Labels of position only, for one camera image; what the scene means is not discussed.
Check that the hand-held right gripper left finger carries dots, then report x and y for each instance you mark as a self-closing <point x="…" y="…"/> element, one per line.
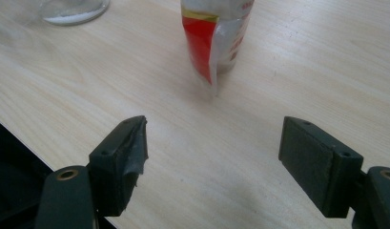
<point x="114" y="171"/>

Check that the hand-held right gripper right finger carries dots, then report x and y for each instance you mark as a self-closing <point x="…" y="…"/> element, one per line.
<point x="313" y="165"/>

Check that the red and white plastic bag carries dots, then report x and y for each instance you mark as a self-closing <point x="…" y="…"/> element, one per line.
<point x="200" y="41"/>

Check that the clear glass jar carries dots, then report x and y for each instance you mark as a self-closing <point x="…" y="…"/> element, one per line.
<point x="73" y="14"/>

